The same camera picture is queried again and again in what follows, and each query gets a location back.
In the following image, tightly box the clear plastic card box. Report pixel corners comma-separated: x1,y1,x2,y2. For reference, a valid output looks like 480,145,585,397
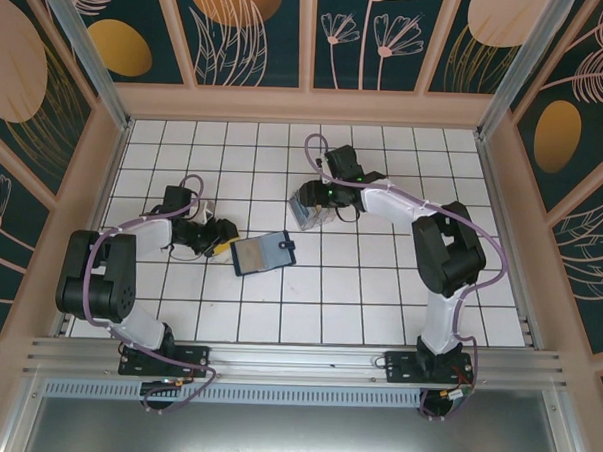
286,193,335,234

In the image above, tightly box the gold striped credit card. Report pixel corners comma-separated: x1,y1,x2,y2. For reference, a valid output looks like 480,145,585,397
237,236,272,278

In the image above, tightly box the navy card holder wallet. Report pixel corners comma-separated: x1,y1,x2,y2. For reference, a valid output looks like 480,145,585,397
228,228,300,281

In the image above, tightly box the blue credit card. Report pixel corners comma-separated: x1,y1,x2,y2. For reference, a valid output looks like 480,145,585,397
289,198,315,232

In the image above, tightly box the grey metal sheet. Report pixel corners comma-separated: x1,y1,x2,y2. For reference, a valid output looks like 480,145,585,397
0,365,589,452

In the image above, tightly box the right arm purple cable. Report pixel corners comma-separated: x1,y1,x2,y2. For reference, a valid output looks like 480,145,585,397
292,132,516,425

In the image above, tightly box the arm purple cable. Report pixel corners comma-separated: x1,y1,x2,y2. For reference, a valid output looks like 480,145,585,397
292,132,516,425
79,170,229,415

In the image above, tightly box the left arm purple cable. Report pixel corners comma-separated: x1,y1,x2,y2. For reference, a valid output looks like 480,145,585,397
79,170,229,415

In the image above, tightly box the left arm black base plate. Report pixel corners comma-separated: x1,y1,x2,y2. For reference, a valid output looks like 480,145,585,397
118,341,212,380

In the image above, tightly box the aluminium frame rail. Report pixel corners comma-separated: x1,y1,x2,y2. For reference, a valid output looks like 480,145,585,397
22,327,573,400

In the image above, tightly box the slotted grey cable duct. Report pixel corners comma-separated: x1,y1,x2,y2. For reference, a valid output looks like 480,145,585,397
41,373,426,414

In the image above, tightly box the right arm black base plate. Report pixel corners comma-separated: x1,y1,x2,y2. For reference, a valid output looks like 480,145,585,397
383,348,478,388

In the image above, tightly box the aluminium corner post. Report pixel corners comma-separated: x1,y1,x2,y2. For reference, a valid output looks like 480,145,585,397
28,0,138,133
473,0,564,146

